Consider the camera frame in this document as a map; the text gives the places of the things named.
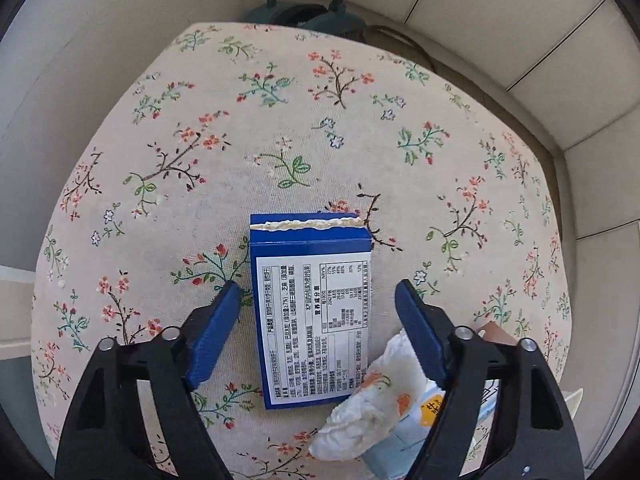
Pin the milk carton with barcode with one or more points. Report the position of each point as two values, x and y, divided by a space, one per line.
393 457

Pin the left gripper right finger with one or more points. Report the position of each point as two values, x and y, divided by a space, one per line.
532 435

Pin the floral tablecloth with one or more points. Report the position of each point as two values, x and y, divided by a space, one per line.
233 120

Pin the broom with grey handle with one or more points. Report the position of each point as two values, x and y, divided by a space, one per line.
285 13

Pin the white kitchen cabinets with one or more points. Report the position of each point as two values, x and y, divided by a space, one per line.
550 60

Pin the blue cardboard box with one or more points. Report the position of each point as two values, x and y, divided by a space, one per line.
311 283

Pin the crumpled white tissue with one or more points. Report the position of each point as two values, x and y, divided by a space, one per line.
393 384

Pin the mop with grey handle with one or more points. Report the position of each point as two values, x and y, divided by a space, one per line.
337 21

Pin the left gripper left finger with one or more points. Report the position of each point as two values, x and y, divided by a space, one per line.
104 436

